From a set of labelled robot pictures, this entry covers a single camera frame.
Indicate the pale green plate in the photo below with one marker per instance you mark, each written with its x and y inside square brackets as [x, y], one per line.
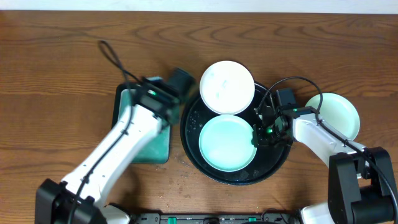
[341, 114]

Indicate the black rectangular water tray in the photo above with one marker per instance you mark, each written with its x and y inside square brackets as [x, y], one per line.
[156, 151]

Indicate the turquoise plate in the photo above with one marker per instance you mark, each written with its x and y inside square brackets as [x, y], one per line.
[225, 143]

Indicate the round black tray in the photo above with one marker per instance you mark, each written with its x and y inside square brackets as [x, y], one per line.
[266, 161]

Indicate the white plate with green smear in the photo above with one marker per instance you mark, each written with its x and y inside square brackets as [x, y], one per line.
[227, 87]

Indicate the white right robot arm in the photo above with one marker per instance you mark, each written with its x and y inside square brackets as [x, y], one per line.
[361, 183]

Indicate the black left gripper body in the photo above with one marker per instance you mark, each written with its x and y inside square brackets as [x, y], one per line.
[173, 111]

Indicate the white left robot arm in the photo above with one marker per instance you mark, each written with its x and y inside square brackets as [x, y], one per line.
[81, 195]

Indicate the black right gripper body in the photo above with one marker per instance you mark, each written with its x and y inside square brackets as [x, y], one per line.
[259, 137]

